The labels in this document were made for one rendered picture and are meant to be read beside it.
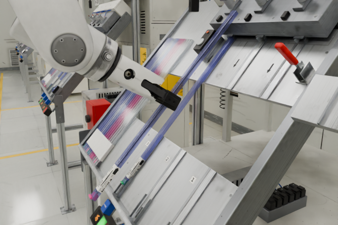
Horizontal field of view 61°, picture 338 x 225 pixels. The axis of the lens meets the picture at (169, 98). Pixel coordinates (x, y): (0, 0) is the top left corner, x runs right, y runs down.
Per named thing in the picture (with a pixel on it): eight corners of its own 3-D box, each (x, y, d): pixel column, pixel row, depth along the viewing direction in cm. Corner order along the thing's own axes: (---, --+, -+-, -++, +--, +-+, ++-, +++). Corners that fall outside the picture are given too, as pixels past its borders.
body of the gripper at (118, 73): (122, 44, 49) (170, 76, 55) (104, 41, 57) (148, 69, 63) (100, 83, 48) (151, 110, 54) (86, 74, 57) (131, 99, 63)
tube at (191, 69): (95, 201, 57) (91, 199, 57) (93, 198, 59) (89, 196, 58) (238, 13, 65) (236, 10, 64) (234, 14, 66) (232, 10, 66)
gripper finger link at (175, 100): (164, 86, 56) (188, 101, 59) (157, 83, 59) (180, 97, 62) (156, 100, 56) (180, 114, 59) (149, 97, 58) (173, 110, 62)
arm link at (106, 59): (112, 35, 48) (127, 44, 50) (98, 34, 56) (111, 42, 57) (87, 79, 48) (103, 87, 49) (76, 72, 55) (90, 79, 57)
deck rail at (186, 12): (93, 155, 106) (79, 147, 103) (91, 153, 108) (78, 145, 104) (204, 11, 116) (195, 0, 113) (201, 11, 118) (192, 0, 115)
